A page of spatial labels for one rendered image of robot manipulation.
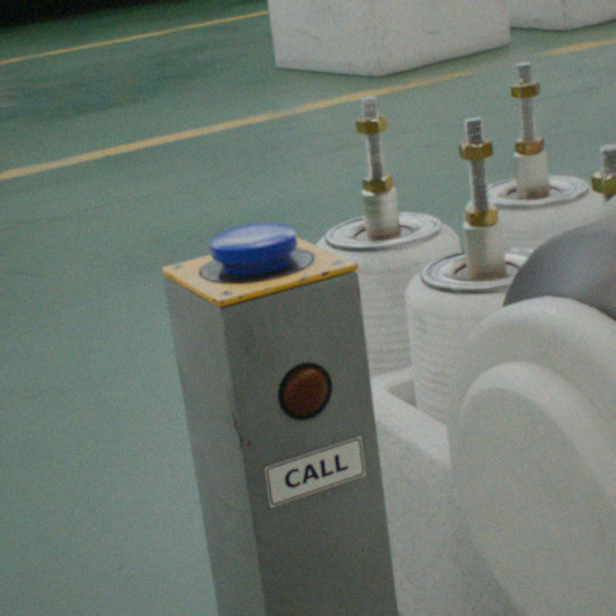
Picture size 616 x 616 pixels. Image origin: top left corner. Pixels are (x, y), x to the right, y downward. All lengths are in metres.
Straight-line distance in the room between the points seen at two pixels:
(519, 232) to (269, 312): 0.34
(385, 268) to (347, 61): 2.25
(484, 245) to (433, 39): 2.33
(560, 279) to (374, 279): 0.47
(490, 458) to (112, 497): 0.80
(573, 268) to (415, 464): 0.39
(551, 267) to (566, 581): 0.09
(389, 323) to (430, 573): 0.16
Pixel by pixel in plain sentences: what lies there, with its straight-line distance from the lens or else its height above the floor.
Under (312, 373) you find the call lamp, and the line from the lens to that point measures 0.63.
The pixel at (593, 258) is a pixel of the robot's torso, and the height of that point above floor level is 0.38.
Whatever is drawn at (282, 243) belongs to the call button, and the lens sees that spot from 0.62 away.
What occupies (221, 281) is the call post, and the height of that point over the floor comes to 0.31.
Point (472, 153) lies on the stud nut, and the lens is 0.77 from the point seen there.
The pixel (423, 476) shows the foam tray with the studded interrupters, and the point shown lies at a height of 0.16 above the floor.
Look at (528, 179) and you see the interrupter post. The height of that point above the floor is 0.26.
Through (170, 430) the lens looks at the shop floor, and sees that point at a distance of 1.29.
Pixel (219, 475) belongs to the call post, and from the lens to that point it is 0.66.
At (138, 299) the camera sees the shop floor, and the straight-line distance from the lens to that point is 1.69.
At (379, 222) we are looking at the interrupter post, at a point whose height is 0.26.
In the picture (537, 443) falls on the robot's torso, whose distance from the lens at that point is 0.38.
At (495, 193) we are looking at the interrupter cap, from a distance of 0.96.
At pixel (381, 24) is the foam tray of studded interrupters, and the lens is 3.01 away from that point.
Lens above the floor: 0.50
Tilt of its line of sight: 18 degrees down
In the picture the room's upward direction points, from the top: 7 degrees counter-clockwise
